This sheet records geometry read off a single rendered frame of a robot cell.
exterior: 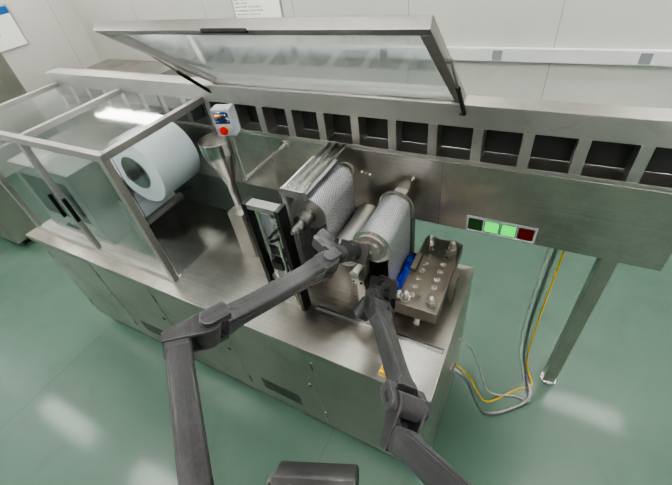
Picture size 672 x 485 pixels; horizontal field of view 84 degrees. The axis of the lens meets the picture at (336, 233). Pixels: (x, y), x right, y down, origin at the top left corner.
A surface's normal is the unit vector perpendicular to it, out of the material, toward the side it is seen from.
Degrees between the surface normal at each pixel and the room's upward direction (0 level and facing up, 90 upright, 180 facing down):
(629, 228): 90
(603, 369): 0
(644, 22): 90
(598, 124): 90
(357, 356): 0
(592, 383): 0
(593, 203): 90
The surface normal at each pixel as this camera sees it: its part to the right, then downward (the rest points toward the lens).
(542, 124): -0.45, 0.63
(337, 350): -0.12, -0.75
